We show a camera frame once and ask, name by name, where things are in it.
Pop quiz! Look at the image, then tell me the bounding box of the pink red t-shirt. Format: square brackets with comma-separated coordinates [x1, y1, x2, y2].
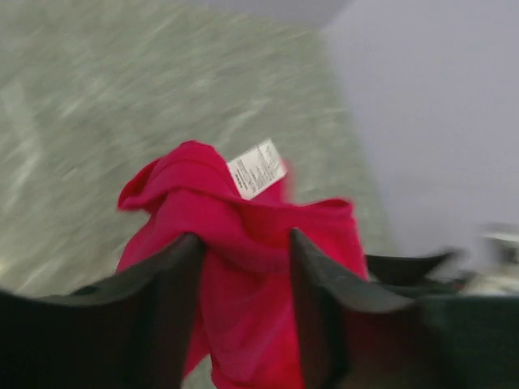
[118, 140, 367, 388]

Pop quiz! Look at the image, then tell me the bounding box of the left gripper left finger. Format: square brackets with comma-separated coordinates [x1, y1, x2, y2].
[1, 234, 204, 388]

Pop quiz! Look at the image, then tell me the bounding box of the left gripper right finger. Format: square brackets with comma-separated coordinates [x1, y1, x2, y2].
[290, 229, 518, 388]

